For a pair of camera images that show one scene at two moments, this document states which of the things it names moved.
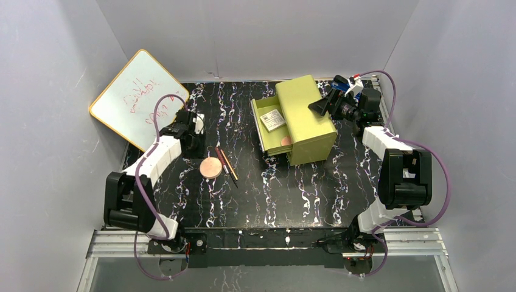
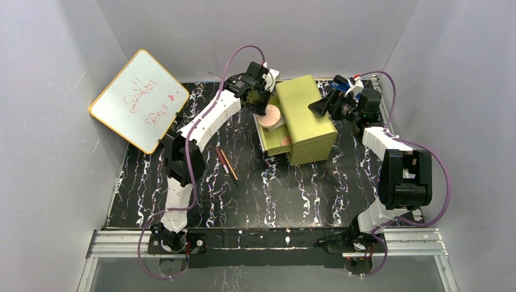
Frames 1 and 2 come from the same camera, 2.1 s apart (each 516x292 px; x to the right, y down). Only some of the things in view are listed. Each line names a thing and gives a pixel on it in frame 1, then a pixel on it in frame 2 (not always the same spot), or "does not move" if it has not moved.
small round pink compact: x=286 y=140 does not move
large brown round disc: x=210 y=168 -> x=272 y=120
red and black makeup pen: x=225 y=165 does not move
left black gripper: x=193 y=134 -> x=256 y=102
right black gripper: x=332 y=106 does not move
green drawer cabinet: x=286 y=123 does not move
